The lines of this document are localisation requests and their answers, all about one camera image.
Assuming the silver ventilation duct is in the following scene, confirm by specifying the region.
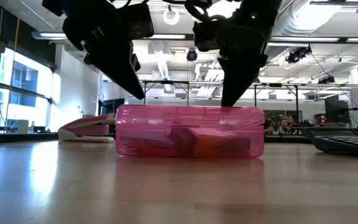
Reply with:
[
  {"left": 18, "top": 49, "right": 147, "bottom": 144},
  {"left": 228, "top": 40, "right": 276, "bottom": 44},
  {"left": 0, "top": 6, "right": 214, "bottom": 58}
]
[{"left": 273, "top": 1, "right": 344, "bottom": 37}]

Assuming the black monitor on arm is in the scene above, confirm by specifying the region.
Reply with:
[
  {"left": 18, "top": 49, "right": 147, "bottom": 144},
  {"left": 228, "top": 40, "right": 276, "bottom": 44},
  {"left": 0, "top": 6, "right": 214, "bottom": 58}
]
[{"left": 324, "top": 94, "right": 351, "bottom": 124}]

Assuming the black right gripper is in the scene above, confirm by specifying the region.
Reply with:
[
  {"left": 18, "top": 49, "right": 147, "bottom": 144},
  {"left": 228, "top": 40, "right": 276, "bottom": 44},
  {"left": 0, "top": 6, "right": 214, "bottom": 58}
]
[{"left": 193, "top": 19, "right": 273, "bottom": 108}]

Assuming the black calculator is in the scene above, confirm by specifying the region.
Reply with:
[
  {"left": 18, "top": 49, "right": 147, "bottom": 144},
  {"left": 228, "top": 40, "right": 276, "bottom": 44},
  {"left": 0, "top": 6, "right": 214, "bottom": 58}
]
[{"left": 303, "top": 126, "right": 358, "bottom": 157}]

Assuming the pink translucent pencil case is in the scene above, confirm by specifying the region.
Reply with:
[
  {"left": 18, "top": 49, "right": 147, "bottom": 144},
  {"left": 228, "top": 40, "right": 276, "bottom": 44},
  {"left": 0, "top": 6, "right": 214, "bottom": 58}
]
[{"left": 114, "top": 104, "right": 266, "bottom": 159}]

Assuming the dark background monitor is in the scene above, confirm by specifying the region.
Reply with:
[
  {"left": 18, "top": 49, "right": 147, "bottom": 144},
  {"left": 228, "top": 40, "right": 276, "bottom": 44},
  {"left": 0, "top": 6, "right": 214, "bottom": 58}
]
[{"left": 99, "top": 98, "right": 126, "bottom": 116}]

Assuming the yellow green crayon box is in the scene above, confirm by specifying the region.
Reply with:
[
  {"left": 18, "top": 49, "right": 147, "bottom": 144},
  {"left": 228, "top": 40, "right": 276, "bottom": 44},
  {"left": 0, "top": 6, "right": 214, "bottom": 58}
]
[{"left": 194, "top": 129, "right": 252, "bottom": 157}]

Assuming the white coiled ceiling cable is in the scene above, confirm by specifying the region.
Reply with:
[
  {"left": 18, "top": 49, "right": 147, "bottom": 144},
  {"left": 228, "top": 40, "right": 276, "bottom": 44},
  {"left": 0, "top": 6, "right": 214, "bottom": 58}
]
[{"left": 162, "top": 8, "right": 180, "bottom": 26}]

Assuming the pink and white stapler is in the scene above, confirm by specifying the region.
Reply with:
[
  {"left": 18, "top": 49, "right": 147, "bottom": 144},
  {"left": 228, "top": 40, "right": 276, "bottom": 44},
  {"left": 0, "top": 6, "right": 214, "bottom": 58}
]
[{"left": 57, "top": 113, "right": 116, "bottom": 144}]

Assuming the black ceiling camera cluster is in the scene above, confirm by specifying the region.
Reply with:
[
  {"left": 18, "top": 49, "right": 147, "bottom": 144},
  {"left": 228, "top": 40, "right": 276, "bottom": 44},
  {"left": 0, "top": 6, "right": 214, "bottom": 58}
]
[{"left": 285, "top": 45, "right": 313, "bottom": 65}]

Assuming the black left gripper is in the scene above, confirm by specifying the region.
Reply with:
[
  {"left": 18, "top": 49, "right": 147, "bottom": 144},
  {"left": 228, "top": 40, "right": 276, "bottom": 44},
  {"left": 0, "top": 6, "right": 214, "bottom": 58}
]
[{"left": 62, "top": 2, "right": 155, "bottom": 100}]

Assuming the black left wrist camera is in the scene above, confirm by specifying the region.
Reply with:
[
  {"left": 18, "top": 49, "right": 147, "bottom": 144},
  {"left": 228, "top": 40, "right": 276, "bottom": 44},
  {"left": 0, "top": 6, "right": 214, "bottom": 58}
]
[{"left": 131, "top": 52, "right": 142, "bottom": 73}]

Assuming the white box by window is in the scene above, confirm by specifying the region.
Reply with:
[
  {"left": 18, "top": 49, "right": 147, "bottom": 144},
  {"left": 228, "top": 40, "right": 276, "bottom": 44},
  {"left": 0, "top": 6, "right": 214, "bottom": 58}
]
[{"left": 16, "top": 119, "right": 30, "bottom": 134}]

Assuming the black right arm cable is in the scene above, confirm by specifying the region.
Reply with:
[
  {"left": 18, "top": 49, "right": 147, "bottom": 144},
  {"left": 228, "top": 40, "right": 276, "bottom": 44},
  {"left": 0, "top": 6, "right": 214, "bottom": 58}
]
[{"left": 183, "top": 0, "right": 229, "bottom": 23}]

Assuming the black background frame rig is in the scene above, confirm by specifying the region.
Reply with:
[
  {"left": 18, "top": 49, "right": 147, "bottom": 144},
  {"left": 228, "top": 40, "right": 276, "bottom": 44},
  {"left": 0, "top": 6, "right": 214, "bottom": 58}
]
[
  {"left": 141, "top": 80, "right": 190, "bottom": 106},
  {"left": 253, "top": 82, "right": 300, "bottom": 118}
]

